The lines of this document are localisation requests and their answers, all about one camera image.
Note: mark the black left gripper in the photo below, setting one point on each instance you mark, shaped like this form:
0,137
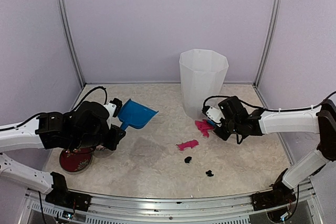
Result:
111,144

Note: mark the dark red floral bowl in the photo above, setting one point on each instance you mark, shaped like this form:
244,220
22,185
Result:
75,161

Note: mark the blue hand brush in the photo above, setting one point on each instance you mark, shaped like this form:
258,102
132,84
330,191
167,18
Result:
211,123

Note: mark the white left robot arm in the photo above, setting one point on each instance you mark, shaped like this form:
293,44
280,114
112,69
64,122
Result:
88,126

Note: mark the aluminium corner post right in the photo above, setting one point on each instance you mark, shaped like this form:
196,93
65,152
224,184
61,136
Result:
268,42

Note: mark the blue dustpan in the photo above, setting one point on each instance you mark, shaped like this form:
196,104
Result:
135,115

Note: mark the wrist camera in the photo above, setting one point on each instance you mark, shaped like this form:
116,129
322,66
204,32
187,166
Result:
114,106
212,113

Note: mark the aluminium front rail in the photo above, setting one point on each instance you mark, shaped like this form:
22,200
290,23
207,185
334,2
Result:
241,208

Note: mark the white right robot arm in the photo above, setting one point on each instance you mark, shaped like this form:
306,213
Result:
316,121

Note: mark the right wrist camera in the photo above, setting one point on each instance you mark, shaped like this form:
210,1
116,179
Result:
212,113

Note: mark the aluminium corner post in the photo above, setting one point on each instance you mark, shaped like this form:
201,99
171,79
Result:
268,42
70,42

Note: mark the aluminium corner post left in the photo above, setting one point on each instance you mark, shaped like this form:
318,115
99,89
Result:
70,42

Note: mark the small black paper scrap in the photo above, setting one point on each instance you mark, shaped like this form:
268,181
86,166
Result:
188,159

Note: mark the white translucent plastic bin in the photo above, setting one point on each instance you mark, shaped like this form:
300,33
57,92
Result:
202,74

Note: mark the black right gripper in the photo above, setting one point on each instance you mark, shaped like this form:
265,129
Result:
223,135

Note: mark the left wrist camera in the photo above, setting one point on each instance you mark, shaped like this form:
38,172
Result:
114,106

